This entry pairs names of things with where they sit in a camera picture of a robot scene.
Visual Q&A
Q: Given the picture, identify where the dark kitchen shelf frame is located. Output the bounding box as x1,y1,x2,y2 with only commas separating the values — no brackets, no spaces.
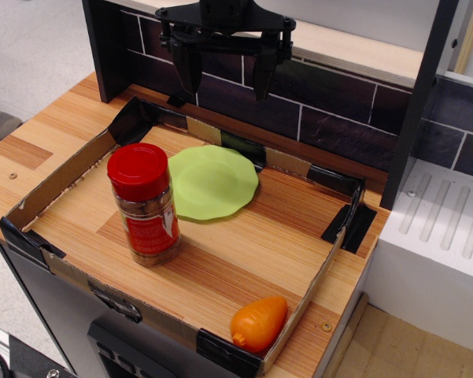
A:
82,1,459,209

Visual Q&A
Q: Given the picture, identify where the red-lid basil spice bottle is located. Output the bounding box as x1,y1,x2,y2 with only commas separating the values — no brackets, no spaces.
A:
107,143,181,266

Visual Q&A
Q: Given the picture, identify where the green plastic plate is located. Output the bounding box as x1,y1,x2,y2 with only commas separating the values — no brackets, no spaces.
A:
168,145,259,221

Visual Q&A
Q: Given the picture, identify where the cardboard fence with black tape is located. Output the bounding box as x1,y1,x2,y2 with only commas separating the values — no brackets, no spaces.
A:
0,98,382,377

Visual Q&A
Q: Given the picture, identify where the dark toy oven front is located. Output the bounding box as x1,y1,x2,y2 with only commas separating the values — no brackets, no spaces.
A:
87,321,169,377

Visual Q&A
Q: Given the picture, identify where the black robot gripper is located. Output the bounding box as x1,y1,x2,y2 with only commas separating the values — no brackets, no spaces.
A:
155,1,296,102

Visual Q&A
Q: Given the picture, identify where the orange toy carrot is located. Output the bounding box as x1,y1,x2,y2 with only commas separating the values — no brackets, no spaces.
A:
230,296,287,353

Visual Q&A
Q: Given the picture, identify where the white toy sink drainboard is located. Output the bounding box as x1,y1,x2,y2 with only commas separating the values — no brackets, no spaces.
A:
377,157,473,283

